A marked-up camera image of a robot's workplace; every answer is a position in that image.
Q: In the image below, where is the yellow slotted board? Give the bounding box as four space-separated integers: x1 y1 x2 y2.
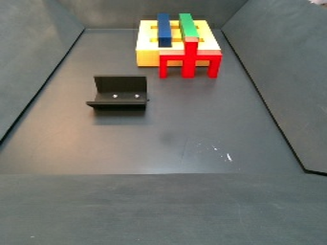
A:
135 20 223 67

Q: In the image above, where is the red E-shaped block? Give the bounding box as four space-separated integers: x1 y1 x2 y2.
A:
159 41 223 78

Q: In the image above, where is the green long bar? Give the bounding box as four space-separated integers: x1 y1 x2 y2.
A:
179 13 199 42

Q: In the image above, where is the blue long bar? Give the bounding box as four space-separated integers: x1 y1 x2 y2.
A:
157 13 172 48

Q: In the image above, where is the black fixture bracket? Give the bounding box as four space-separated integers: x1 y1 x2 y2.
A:
85 75 148 109

